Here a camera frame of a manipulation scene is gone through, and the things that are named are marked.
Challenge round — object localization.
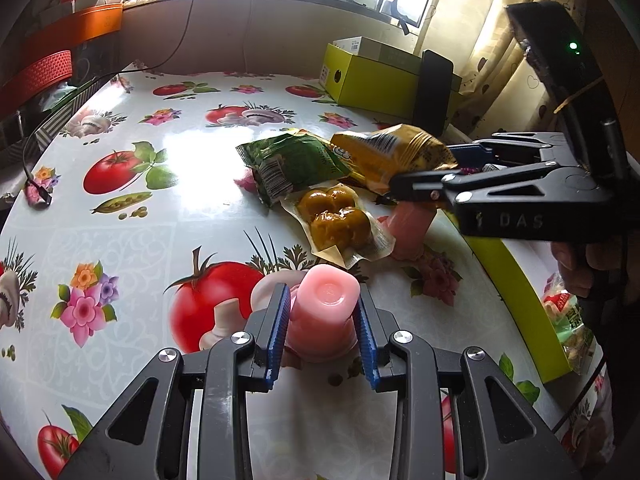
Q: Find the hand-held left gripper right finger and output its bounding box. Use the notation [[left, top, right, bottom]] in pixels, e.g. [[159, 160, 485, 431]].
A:
[[352, 290, 583, 480]]

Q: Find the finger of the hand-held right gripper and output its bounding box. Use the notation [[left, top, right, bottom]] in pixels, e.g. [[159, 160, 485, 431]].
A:
[[446, 131, 556, 173], [388, 160, 562, 208]]

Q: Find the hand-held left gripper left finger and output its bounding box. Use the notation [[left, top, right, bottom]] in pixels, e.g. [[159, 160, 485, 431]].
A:
[[57, 282, 293, 480]]

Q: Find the pink jelly cup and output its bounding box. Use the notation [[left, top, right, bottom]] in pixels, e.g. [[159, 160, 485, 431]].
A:
[[377, 202, 438, 261], [285, 266, 362, 363]]

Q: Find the yellow snack bag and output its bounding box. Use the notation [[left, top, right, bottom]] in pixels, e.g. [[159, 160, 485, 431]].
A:
[[330, 124, 458, 193]]

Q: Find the yellow-green cardboard tray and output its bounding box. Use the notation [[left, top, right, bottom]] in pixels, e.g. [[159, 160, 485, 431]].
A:
[[442, 122, 606, 386]]

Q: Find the brown braised egg pack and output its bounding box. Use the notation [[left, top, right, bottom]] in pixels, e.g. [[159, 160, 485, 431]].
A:
[[280, 184, 396, 268]]

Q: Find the clear peanut bag green label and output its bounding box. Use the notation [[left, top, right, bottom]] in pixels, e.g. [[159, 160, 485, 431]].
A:
[[542, 272, 598, 376]]

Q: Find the green snack bag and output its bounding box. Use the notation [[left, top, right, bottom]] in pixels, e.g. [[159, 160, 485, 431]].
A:
[[236, 130, 353, 208]]

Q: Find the person's right hand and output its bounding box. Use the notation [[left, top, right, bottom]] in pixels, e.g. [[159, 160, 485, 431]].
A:
[[550, 240, 608, 306]]

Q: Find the black smartphone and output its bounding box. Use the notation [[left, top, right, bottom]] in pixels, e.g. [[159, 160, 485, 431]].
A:
[[412, 50, 455, 136]]

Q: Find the cream heart print curtain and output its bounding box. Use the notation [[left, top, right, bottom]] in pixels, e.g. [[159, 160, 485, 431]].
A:
[[420, 0, 576, 161]]

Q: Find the yellow-green cardboard box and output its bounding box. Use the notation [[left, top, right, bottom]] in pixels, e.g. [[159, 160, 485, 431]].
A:
[[320, 42, 463, 121]]

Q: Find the brown wooden wardrobe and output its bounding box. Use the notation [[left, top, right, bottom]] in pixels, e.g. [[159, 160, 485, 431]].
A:
[[565, 0, 640, 171]]

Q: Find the white flat box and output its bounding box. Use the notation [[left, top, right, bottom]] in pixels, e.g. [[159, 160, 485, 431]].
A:
[[331, 36, 423, 73]]

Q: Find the red woven basket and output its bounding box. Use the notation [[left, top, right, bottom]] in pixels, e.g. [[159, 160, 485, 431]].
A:
[[0, 50, 73, 116]]

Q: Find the orange storage box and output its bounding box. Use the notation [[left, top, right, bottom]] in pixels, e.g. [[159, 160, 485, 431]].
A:
[[20, 2, 125, 56]]

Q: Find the thin white hanging cable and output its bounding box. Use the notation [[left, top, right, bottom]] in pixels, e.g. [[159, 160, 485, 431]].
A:
[[242, 0, 252, 73]]

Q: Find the black cable with plug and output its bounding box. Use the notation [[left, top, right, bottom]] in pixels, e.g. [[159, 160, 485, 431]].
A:
[[20, 72, 121, 206]]

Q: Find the thin dark hanging cable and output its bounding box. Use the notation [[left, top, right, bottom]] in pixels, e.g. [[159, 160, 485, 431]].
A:
[[135, 0, 203, 71]]

